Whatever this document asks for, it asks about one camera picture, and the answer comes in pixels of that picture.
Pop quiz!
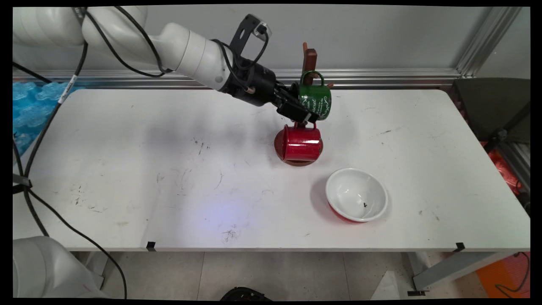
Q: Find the brown wooden mug tree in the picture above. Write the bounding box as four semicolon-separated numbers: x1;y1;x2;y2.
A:
274;42;335;167

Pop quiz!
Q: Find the aluminium frame post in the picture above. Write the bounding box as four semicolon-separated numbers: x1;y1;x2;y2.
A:
456;6;523;78

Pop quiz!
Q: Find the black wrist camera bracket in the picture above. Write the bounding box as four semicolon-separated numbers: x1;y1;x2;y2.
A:
230;14;272;58

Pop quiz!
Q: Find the black round floor object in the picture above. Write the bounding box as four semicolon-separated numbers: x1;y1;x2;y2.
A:
220;287;271;301

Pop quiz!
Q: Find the green enamel mug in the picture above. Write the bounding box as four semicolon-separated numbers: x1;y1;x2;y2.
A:
296;71;333;122

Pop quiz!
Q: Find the orange floor mat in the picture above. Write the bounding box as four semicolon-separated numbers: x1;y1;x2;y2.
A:
476;252;531;299

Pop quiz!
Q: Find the blue bubble wrap sheet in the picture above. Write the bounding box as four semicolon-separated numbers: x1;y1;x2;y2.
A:
13;81;81;157

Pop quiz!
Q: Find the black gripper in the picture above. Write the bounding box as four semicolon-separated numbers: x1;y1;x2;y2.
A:
220;59;319;125

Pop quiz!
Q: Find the white bowl red outside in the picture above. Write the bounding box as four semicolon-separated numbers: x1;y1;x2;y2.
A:
325;168;389;224

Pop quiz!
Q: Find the thin black floor cable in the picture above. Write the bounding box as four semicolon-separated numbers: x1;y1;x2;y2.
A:
495;252;531;294

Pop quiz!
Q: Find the grey table leg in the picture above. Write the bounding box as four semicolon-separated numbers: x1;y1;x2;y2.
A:
407;252;518;296

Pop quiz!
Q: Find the red plastic bag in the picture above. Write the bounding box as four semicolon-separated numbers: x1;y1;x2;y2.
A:
481;142;522;195

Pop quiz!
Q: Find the aluminium frame rail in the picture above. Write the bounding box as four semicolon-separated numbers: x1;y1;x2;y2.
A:
13;69;462;89

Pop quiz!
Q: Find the long black robot cable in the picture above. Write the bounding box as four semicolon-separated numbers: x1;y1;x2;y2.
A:
13;6;128;299

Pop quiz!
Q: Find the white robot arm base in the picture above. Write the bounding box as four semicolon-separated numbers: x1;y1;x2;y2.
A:
13;236;108;299

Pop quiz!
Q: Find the red enamel mug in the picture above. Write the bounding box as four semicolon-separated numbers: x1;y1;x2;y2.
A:
282;121;324;162

